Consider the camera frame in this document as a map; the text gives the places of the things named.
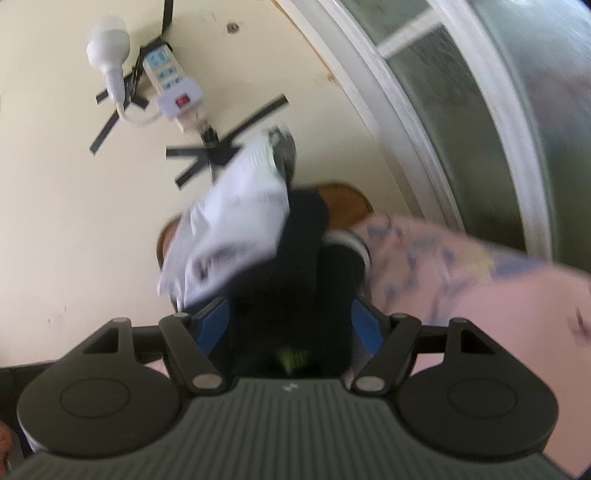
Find pink tree print bedsheet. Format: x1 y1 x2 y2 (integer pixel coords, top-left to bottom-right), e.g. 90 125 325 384
148 210 591 478

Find black tape strips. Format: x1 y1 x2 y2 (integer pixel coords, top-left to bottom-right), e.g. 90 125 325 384
88 0 289 190

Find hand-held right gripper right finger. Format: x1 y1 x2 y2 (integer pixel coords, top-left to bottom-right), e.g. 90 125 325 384
352 300 502 394

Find white light bulb with socket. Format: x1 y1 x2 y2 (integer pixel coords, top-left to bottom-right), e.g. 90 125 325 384
86 15 130 104

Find pile of black clothes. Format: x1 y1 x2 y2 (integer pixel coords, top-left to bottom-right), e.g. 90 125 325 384
222 187 372 377

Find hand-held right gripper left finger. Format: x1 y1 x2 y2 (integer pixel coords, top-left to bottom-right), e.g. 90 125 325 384
83 298 230 394

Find white wall power strip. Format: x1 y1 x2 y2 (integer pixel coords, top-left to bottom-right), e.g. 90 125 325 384
141 44 204 132

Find white bulb cable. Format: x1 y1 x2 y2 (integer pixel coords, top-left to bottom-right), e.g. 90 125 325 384
115 102 162 126

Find brown wooden headboard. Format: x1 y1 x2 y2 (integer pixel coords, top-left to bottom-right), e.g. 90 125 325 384
156 184 375 273

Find light blue polo shirt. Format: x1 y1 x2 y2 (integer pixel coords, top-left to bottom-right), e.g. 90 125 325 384
157 124 296 310

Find white window frame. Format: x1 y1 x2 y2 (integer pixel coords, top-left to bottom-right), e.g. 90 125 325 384
277 0 591 273

